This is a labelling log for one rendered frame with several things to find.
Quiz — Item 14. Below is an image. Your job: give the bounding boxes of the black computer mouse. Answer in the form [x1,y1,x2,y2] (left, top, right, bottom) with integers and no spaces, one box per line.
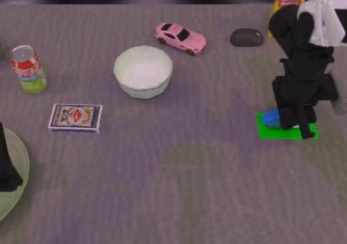
[230,28,265,48]

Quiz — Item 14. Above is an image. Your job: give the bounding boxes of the red and green soda can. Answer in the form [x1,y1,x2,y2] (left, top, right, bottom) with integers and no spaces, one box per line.
[10,44,49,95]

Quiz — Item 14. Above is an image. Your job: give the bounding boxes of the pale green plate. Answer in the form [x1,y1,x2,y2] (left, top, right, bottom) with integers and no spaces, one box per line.
[0,126,30,223]

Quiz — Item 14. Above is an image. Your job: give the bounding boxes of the green square pad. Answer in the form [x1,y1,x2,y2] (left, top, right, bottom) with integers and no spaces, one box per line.
[255,111,319,140]

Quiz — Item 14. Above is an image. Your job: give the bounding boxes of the blue playing card box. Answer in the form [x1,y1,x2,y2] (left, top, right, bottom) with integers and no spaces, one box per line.
[47,103,104,135]

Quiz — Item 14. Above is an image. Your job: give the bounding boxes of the white bowl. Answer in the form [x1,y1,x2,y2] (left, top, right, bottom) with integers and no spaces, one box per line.
[113,45,174,100]

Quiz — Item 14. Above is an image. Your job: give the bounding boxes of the pink toy car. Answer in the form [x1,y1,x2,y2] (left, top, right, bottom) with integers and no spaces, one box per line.
[155,22,207,56]

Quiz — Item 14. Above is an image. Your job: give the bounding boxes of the blue small object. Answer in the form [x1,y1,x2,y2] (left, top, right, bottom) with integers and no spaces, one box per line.
[263,107,318,129]

